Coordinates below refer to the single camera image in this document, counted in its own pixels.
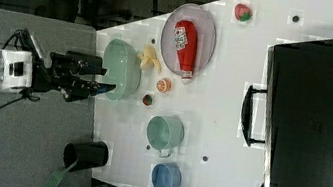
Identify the green mug with handle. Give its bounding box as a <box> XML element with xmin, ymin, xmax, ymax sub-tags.
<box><xmin>146</xmin><ymin>116</ymin><xmax>185</xmax><ymax>158</ymax></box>

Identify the yellow plush banana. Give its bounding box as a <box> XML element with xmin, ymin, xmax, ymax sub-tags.
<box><xmin>137</xmin><ymin>45</ymin><xmax>162</xmax><ymax>73</ymax></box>

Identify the light green bowl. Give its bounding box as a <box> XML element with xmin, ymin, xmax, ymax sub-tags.
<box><xmin>102</xmin><ymin>39</ymin><xmax>141</xmax><ymax>101</ymax></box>

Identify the small red green ball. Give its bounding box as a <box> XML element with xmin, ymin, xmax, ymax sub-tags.
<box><xmin>142</xmin><ymin>94</ymin><xmax>153</xmax><ymax>107</ymax></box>

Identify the black case with handle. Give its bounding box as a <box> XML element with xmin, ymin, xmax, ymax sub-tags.
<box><xmin>229</xmin><ymin>14</ymin><xmax>333</xmax><ymax>187</ymax></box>

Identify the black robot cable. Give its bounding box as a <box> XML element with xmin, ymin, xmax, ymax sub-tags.
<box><xmin>0</xmin><ymin>25</ymin><xmax>52</xmax><ymax>122</ymax></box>

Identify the black cylindrical cup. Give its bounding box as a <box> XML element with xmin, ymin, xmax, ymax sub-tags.
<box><xmin>63</xmin><ymin>141</ymin><xmax>109</xmax><ymax>172</ymax></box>

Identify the plush strawberry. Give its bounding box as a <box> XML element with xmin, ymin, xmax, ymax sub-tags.
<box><xmin>234</xmin><ymin>3</ymin><xmax>253</xmax><ymax>22</ymax></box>

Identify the green spatula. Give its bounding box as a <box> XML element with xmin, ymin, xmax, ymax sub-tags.
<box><xmin>43</xmin><ymin>161</ymin><xmax>77</xmax><ymax>187</ymax></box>

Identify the red plush ketchup bottle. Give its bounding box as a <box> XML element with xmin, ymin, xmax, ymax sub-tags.
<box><xmin>174</xmin><ymin>20</ymin><xmax>198</xmax><ymax>85</ymax></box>

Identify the blue cup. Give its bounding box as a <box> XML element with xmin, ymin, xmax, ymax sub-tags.
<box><xmin>151</xmin><ymin>162</ymin><xmax>182</xmax><ymax>187</ymax></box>

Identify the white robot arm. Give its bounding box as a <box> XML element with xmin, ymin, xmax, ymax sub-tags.
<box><xmin>0</xmin><ymin>49</ymin><xmax>116</xmax><ymax>102</ymax></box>

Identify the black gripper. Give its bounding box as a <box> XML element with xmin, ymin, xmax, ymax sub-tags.
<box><xmin>31</xmin><ymin>51</ymin><xmax>116</xmax><ymax>102</ymax></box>

